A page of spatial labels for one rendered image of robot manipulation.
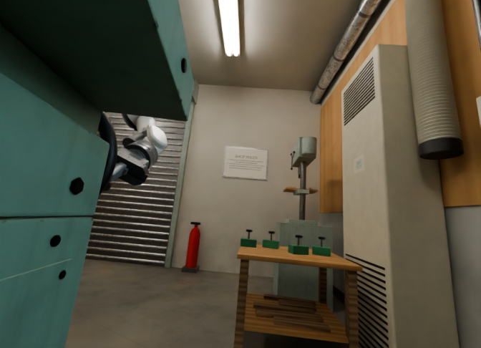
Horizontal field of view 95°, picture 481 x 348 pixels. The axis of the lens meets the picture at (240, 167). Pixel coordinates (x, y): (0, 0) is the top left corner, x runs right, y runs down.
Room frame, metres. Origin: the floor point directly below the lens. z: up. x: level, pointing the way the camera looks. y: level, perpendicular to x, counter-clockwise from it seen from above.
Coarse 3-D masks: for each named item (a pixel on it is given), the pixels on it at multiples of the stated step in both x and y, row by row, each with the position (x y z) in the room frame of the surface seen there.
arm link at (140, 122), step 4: (124, 116) 0.80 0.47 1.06; (128, 116) 0.80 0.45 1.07; (132, 116) 0.81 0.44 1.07; (136, 116) 0.81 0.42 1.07; (140, 116) 0.80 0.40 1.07; (144, 116) 0.80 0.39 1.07; (128, 120) 0.81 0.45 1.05; (132, 120) 0.82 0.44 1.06; (136, 120) 0.82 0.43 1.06; (140, 120) 0.78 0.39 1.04; (144, 120) 0.78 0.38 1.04; (148, 120) 0.78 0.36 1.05; (152, 120) 0.80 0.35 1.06; (132, 124) 0.83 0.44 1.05; (136, 124) 0.81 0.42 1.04; (140, 124) 0.77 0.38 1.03; (144, 124) 0.76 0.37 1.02; (148, 124) 0.77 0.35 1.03; (152, 124) 0.79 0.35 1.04; (136, 128) 0.85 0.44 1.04; (140, 128) 0.75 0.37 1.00
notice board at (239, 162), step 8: (232, 152) 3.08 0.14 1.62; (240, 152) 3.08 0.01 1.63; (248, 152) 3.07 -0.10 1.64; (256, 152) 3.07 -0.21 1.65; (264, 152) 3.06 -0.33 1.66; (224, 160) 3.09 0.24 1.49; (232, 160) 3.08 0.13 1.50; (240, 160) 3.08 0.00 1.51; (248, 160) 3.07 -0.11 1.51; (256, 160) 3.07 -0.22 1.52; (264, 160) 3.06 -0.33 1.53; (224, 168) 3.09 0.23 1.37; (232, 168) 3.08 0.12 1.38; (240, 168) 3.08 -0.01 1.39; (248, 168) 3.07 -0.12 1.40; (256, 168) 3.07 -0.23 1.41; (264, 168) 3.06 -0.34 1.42; (224, 176) 3.09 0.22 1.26; (232, 176) 3.08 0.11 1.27; (240, 176) 3.08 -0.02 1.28; (248, 176) 3.07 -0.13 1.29; (256, 176) 3.07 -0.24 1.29; (264, 176) 3.06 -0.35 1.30
